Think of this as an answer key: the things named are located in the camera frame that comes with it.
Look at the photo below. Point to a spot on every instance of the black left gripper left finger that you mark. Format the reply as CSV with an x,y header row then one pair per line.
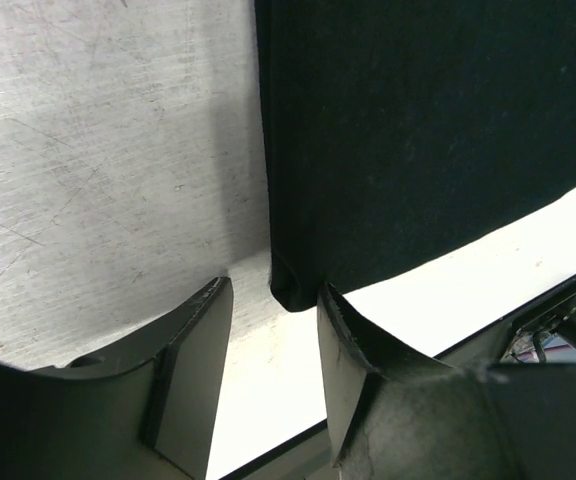
x,y
144,406

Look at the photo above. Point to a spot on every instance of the black t shirt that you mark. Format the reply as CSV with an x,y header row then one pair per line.
x,y
396,132

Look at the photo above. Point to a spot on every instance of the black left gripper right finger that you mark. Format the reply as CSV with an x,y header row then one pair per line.
x,y
388,405

